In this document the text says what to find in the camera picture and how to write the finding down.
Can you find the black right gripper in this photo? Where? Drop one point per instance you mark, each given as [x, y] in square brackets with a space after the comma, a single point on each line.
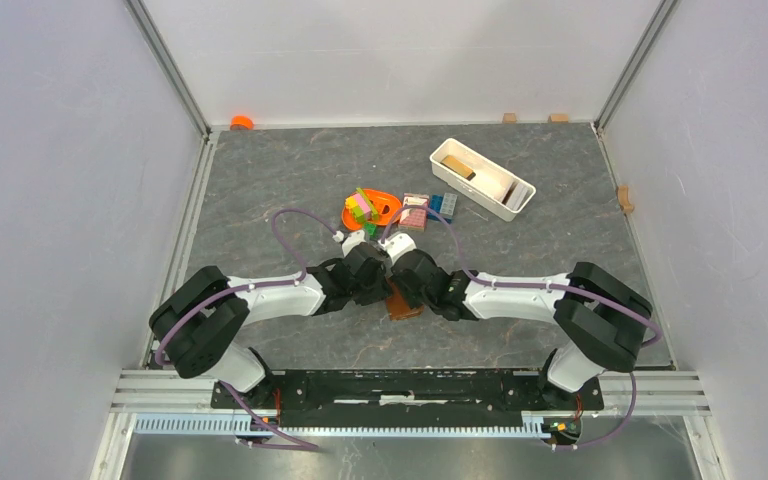
[401, 289]

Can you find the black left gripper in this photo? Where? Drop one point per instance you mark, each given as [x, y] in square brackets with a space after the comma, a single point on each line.
[378, 291]

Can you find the brown leather card holder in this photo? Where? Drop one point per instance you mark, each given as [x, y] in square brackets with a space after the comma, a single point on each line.
[397, 307]

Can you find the white rectangular plastic tray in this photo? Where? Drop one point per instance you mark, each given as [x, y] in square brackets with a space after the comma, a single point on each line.
[488, 187]

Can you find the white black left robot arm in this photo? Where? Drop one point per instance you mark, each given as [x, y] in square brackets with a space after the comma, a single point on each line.
[197, 325]

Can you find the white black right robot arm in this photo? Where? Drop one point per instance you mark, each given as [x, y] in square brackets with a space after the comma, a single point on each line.
[606, 322]

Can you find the red playing card box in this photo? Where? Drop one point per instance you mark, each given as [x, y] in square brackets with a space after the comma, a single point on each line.
[414, 219]

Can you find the tan card in tray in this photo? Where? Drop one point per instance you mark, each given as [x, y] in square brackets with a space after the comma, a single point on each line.
[458, 167]

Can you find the stack of white cards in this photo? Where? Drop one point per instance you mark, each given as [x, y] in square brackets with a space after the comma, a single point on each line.
[517, 194]

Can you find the pink yellow green block stack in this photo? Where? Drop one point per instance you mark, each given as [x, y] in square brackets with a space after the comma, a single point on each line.
[360, 207]

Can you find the blue grey building block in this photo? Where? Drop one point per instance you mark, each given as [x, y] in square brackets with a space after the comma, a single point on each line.
[444, 205]

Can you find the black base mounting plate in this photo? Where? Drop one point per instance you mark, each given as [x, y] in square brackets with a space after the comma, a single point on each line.
[414, 398]

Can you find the orange tape roll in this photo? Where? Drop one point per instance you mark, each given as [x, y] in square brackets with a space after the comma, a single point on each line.
[241, 122]

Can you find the curved wooden piece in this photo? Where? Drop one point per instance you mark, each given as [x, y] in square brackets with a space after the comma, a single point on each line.
[624, 199]

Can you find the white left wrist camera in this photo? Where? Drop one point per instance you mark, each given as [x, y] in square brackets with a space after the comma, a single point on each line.
[352, 240]

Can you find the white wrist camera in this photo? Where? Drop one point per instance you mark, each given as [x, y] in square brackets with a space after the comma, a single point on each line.
[397, 245]
[352, 240]

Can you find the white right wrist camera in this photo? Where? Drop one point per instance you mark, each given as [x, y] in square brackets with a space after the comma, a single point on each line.
[397, 245]

